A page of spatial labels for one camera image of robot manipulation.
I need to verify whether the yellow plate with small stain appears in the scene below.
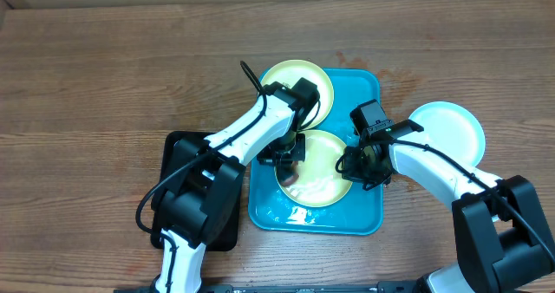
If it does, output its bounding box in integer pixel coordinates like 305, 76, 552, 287
278, 130, 352, 207

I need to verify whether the white plate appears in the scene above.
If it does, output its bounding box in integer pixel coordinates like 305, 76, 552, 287
408, 101, 486, 166

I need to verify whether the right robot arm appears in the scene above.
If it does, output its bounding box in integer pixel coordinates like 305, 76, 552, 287
336, 100, 554, 292

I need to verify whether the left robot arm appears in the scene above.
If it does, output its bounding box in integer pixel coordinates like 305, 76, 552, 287
148, 78, 320, 292

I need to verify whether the teal plastic tray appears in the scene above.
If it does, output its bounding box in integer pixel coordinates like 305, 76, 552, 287
248, 68, 383, 235

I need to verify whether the black plastic tray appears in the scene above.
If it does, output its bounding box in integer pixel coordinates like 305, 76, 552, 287
150, 131, 245, 251

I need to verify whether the yellow plate with large stain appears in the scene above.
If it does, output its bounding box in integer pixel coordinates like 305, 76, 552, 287
261, 60, 335, 129

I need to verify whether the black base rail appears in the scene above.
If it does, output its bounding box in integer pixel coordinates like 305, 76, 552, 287
113, 279, 434, 293

